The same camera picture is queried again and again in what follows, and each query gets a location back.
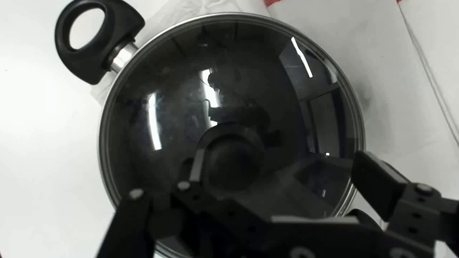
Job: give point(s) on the glass pot lid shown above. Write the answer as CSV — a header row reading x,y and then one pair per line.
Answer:
x,y
229,94

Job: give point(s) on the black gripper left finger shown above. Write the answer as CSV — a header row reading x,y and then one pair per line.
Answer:
x,y
129,229

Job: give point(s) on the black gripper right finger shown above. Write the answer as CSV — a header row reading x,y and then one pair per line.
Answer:
x,y
381,183

